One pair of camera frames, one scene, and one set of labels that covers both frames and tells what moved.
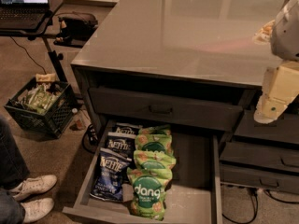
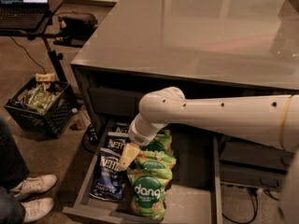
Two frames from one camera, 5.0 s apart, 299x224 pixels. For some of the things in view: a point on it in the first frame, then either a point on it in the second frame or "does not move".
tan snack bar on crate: [46, 77] does not move
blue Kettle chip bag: [111, 171] does not move
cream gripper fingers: [268, 109] -> [130, 153]
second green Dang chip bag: [148, 160] does not move
